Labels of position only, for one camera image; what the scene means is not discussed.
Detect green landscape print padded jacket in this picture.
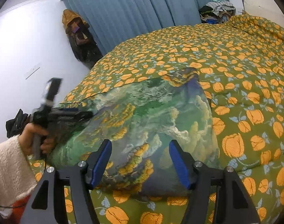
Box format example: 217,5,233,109
48,68,220,196

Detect white fleece left sleeve forearm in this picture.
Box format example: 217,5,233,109
0,135,37,206

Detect coat rack with dark clothes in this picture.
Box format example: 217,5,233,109
62,9,102,70

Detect pile of clothes by bed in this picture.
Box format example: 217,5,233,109
199,0,236,24

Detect person left hand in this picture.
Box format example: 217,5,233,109
18,123,56,156

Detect orange and white fleece garment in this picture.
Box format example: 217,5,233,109
7,195,30,224

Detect blue pleated curtain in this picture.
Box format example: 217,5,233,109
63,0,210,55

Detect green orange floral quilt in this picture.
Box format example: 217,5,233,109
27,14,284,224

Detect cream padded headboard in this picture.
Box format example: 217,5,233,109
242,0,284,28

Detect white wall switch plate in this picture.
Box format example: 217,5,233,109
24,63,41,80

